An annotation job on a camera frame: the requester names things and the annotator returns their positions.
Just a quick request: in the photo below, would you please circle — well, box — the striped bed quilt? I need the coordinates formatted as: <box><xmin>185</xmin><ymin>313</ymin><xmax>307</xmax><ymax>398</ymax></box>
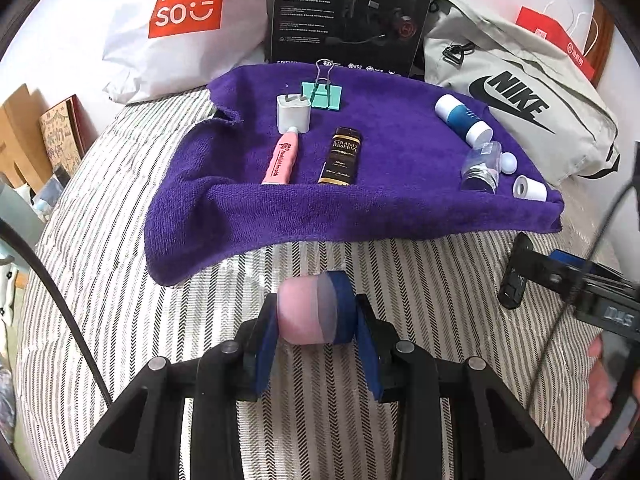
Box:
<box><xmin>37</xmin><ymin>90</ymin><xmax>596</xmax><ymax>479</ymax></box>

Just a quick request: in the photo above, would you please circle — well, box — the black gold Grand Reserve box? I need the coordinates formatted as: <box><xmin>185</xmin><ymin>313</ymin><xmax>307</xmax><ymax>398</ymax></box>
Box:
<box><xmin>318</xmin><ymin>127</ymin><xmax>362</xmax><ymax>185</ymax></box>

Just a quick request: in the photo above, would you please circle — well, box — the small white round cap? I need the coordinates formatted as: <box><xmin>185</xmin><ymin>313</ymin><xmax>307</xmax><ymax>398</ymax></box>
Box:
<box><xmin>500</xmin><ymin>152</ymin><xmax>518</xmax><ymax>176</ymax></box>

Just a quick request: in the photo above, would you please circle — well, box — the pink and blue round case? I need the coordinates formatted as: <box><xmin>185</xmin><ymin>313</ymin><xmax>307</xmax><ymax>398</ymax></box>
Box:
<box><xmin>277</xmin><ymin>271</ymin><xmax>357</xmax><ymax>346</ymax></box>

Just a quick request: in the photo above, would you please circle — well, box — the grey Nike bag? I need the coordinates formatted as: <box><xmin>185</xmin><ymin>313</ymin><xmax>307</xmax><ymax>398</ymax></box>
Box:
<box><xmin>423</xmin><ymin>0</ymin><xmax>620</xmax><ymax>184</ymax></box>

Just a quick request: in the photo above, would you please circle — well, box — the wooden bed post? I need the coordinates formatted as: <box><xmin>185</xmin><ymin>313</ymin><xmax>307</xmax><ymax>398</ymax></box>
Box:
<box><xmin>585</xmin><ymin>0</ymin><xmax>615</xmax><ymax>87</ymax></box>

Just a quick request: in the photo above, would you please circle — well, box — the blue white Vaseline balm stick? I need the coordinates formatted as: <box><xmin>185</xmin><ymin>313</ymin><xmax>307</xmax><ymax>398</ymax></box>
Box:
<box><xmin>434</xmin><ymin>94</ymin><xmax>494</xmax><ymax>148</ymax></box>

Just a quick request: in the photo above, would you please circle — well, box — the wooden chair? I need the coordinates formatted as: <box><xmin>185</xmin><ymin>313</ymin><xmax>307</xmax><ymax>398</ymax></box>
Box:
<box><xmin>0</xmin><ymin>84</ymin><xmax>52</xmax><ymax>192</ymax></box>

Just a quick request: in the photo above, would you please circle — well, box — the clear glass cup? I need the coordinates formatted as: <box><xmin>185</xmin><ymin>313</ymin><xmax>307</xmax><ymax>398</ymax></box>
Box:
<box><xmin>32</xmin><ymin>164</ymin><xmax>70</xmax><ymax>222</ymax></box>

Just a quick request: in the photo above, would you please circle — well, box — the teal binder clip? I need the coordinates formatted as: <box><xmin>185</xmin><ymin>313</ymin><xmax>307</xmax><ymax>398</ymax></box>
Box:
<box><xmin>300</xmin><ymin>58</ymin><xmax>342</xmax><ymax>112</ymax></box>

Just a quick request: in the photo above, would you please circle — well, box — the white tape roll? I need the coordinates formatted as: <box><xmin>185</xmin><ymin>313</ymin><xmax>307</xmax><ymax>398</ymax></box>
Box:
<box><xmin>512</xmin><ymin>174</ymin><xmax>548</xmax><ymax>202</ymax></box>

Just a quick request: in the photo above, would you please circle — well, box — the purple towel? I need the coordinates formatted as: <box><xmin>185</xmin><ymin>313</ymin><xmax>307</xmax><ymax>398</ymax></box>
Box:
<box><xmin>144</xmin><ymin>63</ymin><xmax>564</xmax><ymax>285</ymax></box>

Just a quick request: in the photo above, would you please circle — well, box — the person's right hand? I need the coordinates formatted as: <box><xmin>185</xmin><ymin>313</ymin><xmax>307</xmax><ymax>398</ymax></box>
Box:
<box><xmin>585</xmin><ymin>336</ymin><xmax>612</xmax><ymax>427</ymax></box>

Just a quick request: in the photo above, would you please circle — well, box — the white Miniso plastic bag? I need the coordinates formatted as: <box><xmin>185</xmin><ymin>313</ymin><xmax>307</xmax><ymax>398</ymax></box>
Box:
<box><xmin>102</xmin><ymin>0</ymin><xmax>268</xmax><ymax>104</ymax></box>

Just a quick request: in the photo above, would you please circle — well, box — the patterned notebook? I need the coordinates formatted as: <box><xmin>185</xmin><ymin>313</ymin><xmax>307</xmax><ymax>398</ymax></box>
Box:
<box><xmin>38</xmin><ymin>96</ymin><xmax>96</xmax><ymax>176</ymax></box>

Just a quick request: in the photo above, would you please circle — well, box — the white USB charger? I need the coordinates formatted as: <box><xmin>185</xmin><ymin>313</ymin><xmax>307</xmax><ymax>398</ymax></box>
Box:
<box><xmin>277</xmin><ymin>94</ymin><xmax>311</xmax><ymax>134</ymax></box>

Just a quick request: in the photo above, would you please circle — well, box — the black tube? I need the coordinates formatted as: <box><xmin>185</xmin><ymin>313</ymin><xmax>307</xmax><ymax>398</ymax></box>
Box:
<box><xmin>582</xmin><ymin>332</ymin><xmax>639</xmax><ymax>479</ymax></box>

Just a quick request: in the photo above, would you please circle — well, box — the red paper shopping bag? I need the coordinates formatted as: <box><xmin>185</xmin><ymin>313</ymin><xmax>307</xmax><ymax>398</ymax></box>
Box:
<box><xmin>515</xmin><ymin>6</ymin><xmax>600</xmax><ymax>81</ymax></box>

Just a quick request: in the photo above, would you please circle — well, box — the clear candy bottle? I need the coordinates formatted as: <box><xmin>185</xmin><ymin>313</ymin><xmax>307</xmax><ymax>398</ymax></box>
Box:
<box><xmin>460</xmin><ymin>141</ymin><xmax>502</xmax><ymax>194</ymax></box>

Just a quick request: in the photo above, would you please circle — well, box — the black headset box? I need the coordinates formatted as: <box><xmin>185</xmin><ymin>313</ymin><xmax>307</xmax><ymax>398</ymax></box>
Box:
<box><xmin>266</xmin><ymin>0</ymin><xmax>432</xmax><ymax>76</ymax></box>

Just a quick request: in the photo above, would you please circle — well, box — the pink highlighter pen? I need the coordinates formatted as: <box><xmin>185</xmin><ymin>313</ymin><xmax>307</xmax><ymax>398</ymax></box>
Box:
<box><xmin>262</xmin><ymin>127</ymin><xmax>299</xmax><ymax>185</ymax></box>

